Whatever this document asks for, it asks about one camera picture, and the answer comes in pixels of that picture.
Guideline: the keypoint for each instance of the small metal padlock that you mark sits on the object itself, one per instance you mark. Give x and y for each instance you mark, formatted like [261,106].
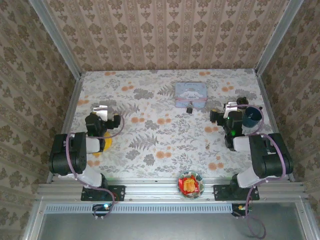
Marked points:
[190,108]

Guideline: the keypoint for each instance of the blue cartoon dog tin box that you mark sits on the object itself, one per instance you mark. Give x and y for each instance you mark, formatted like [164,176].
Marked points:
[191,92]

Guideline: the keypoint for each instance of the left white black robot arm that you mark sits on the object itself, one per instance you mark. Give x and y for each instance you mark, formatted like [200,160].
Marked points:
[65,155]

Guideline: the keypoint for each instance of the dark blue mug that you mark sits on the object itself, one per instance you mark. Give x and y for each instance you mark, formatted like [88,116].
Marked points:
[251,117]

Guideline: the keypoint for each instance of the yellow plastic plate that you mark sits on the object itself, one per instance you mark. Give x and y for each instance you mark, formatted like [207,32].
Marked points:
[108,143]

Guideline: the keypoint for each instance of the small bottle with black cap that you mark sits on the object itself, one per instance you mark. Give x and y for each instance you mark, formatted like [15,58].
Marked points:
[242,100]

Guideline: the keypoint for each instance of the floral tablecloth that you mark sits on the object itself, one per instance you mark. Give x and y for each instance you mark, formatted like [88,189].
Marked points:
[160,140]

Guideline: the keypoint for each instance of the patterned glass bowl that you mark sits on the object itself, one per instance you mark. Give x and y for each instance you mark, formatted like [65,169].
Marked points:
[191,185]

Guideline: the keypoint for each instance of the red snack packet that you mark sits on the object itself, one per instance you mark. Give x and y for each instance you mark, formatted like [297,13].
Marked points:
[190,185]

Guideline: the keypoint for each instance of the small black controller board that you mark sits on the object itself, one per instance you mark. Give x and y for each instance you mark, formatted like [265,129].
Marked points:
[240,208]
[100,208]

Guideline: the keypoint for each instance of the grey metal sheet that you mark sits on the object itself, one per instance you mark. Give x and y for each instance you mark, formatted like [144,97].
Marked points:
[162,227]

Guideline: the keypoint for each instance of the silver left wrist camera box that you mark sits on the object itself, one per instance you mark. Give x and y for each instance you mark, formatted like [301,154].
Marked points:
[100,111]

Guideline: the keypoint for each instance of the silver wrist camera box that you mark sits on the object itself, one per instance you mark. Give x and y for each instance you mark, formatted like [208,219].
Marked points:
[100,111]
[230,107]

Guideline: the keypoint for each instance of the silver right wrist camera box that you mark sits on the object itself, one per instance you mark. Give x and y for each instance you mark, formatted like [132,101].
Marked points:
[230,107]

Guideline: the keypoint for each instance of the aluminium side rail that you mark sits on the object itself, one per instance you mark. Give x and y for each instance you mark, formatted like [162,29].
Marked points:
[71,112]
[268,107]

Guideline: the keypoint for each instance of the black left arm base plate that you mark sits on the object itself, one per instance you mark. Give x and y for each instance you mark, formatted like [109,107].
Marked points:
[117,193]

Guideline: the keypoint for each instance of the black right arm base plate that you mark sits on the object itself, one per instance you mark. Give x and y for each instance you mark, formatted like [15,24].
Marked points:
[221,193]

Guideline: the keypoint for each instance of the aluminium mounting rail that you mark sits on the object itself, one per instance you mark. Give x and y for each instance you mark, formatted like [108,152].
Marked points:
[155,190]

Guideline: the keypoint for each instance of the aluminium corner post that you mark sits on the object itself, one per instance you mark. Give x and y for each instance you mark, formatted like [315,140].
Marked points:
[277,37]
[57,40]

